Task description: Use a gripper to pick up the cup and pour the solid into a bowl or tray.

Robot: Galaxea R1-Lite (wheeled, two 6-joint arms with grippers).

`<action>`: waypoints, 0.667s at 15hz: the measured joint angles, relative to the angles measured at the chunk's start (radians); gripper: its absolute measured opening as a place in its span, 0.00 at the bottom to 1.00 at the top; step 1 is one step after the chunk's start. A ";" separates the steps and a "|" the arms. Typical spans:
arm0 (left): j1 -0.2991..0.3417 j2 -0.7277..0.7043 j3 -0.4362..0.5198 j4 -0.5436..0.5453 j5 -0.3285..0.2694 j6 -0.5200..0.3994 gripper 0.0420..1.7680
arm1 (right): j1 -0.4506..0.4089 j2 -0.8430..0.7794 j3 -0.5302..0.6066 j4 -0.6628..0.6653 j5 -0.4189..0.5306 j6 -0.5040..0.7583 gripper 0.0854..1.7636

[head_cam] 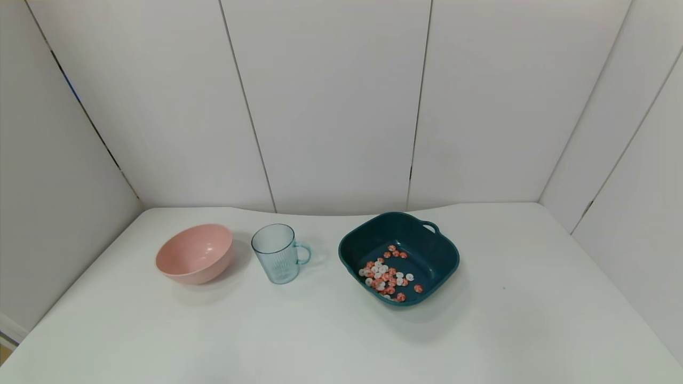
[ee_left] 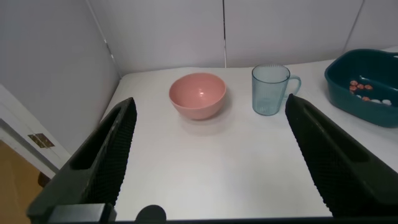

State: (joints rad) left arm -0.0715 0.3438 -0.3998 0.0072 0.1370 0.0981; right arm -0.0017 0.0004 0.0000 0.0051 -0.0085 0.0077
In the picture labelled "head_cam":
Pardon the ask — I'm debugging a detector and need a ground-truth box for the dark teal square basin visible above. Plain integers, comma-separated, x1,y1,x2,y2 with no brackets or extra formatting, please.
338,212,460,307

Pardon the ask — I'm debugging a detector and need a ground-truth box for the pink plastic bowl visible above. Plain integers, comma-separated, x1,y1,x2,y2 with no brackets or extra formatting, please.
155,223,234,285

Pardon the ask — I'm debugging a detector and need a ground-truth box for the clear blue ribbed cup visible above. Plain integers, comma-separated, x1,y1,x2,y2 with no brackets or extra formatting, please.
251,223,312,285

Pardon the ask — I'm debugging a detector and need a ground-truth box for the red and white candy pile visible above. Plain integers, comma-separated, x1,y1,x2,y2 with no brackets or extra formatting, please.
358,244,424,303

